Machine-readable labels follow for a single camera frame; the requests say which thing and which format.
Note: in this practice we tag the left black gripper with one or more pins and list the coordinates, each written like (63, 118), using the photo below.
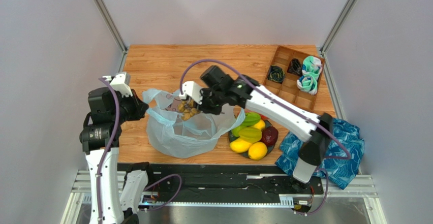
(140, 106)

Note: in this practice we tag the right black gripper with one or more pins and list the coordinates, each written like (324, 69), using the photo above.
(206, 101)

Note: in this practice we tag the green fake leaf fruit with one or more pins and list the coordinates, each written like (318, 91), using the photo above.
(251, 118)

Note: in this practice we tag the light blue plastic bag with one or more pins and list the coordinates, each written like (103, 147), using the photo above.
(172, 136)

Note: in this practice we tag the yellow green star fruit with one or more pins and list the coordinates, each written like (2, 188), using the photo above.
(250, 134)

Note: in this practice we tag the yellow fake pear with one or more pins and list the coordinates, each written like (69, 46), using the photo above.
(260, 125)

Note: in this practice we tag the dark red fake fruit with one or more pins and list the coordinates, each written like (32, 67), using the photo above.
(269, 136)

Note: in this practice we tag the yellow fake lemon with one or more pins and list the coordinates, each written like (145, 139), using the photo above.
(257, 151)

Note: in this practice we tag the green fake pear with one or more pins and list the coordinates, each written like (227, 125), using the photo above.
(235, 131)

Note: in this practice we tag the yellow fake mango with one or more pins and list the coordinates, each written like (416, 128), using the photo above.
(239, 145)

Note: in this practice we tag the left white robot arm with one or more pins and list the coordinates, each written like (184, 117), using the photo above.
(111, 201)

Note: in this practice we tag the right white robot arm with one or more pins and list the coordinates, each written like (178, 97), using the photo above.
(313, 130)

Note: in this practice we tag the dark rolled sock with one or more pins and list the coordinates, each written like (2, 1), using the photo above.
(276, 74)

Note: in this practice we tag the dark blue ceramic plate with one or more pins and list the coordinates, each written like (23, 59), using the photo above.
(245, 154)

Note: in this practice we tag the wooden compartment tray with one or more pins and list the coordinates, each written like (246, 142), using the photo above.
(288, 90)

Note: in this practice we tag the black rolled sock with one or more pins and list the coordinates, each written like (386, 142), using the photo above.
(295, 67)

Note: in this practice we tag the teal white rolled sock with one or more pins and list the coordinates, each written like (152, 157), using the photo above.
(312, 66)

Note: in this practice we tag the blue patterned cloth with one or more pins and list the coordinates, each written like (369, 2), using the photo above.
(341, 171)

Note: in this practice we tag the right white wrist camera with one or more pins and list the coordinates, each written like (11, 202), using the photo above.
(191, 90)

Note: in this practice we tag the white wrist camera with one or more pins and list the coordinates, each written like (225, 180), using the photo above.
(120, 82)
(191, 90)

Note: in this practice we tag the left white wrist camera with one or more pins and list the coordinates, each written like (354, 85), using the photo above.
(120, 82)

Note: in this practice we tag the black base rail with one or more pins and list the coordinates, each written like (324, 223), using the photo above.
(242, 184)

